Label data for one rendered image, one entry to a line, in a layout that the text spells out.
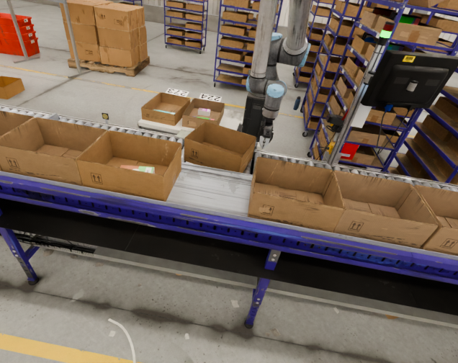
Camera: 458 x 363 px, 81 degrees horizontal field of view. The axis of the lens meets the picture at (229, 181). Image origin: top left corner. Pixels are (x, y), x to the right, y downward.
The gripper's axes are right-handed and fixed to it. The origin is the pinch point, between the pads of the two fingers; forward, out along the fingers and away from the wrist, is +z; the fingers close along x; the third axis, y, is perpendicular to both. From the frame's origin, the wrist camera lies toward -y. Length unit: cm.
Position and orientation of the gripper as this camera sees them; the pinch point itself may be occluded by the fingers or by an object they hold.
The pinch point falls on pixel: (262, 147)
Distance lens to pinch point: 168.9
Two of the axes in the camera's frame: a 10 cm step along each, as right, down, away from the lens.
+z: -1.2, 7.8, 6.1
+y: 1.1, -6.0, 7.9
